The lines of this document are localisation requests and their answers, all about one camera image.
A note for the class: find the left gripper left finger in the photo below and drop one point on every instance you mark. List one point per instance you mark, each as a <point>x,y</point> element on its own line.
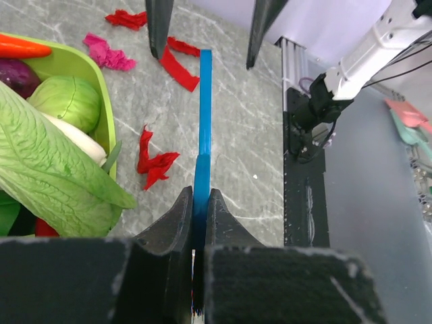
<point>157,284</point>

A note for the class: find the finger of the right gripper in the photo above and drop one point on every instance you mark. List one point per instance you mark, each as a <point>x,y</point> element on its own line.
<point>265,32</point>
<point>159,16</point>

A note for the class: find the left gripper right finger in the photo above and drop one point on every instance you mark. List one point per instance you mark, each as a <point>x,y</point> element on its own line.
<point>223,228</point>

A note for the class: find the blue hand brush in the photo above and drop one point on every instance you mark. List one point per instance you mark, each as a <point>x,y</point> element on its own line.
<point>202,180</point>

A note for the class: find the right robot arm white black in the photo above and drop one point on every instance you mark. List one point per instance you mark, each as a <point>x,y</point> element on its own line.
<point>403,23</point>

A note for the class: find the small red paper scrap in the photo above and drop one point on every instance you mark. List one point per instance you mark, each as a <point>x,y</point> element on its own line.
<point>132,21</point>

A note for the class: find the wide red paper strip right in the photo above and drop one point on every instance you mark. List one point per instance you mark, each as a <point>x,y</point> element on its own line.
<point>177,71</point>

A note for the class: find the pink paper scrap right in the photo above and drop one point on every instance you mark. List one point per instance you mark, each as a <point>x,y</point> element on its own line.
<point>106,57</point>

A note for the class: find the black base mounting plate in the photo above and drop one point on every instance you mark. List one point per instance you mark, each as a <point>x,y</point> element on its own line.
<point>305,220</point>

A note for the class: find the crumpled red paper scrap centre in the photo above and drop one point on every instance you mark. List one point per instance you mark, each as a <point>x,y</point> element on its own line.
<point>154,168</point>

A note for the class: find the green plastic basket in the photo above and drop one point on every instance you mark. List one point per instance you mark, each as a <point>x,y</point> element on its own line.
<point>65,61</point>

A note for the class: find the round green cabbage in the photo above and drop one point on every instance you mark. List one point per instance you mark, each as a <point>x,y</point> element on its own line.
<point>70,99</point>

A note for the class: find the red chili pepper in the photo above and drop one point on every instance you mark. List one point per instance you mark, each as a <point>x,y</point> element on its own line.
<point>43,229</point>

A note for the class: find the white leek stalk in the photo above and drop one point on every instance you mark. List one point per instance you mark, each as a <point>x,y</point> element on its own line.
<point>94,150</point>

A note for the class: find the long green romaine lettuce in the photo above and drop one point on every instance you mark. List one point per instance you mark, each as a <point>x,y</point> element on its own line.
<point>52,177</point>

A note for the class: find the orange carrot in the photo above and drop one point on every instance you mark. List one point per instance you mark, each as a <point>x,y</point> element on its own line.
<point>17,48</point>

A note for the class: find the purple cabbage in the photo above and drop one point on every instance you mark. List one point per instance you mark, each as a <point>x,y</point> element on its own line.
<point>19,76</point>

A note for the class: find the green spinach leaves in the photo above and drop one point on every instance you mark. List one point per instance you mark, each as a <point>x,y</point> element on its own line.
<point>9,210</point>

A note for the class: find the aluminium frame rail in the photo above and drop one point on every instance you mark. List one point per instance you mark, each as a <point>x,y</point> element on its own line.
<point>294,69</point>

